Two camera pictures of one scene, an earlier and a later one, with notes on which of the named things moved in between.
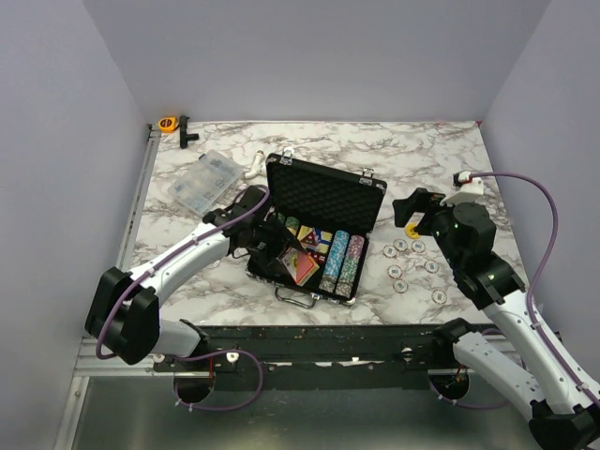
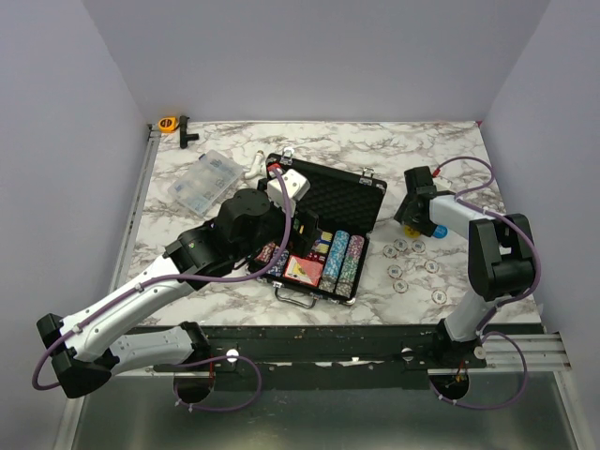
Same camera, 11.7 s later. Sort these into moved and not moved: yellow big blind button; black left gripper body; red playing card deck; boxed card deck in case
Moved: black left gripper body; red playing card deck
Not moved: yellow big blind button; boxed card deck in case
